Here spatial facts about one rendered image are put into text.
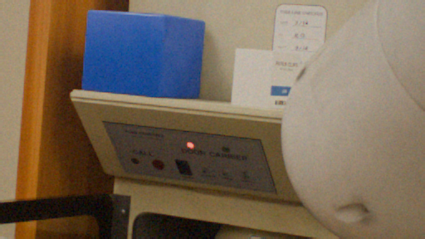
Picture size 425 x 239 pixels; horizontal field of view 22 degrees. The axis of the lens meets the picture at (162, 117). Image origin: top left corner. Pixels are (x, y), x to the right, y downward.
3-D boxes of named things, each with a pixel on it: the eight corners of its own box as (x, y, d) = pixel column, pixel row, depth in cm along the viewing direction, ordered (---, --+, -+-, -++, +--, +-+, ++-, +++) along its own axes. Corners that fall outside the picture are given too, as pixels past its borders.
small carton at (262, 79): (259, 105, 120) (264, 51, 119) (296, 109, 116) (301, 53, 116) (230, 104, 116) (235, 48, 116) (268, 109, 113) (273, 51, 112)
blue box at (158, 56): (124, 91, 130) (130, 16, 129) (200, 99, 125) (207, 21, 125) (80, 90, 121) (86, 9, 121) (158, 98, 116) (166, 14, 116)
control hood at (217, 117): (113, 173, 132) (119, 90, 131) (373, 210, 117) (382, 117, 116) (61, 178, 121) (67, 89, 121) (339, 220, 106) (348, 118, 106)
